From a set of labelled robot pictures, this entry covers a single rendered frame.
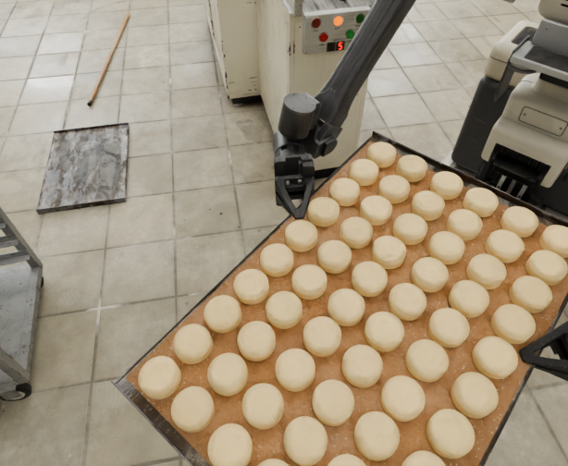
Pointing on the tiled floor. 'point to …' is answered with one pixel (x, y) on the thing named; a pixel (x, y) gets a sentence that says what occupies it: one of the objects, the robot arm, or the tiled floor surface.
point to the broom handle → (107, 61)
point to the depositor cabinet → (236, 47)
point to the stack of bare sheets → (86, 168)
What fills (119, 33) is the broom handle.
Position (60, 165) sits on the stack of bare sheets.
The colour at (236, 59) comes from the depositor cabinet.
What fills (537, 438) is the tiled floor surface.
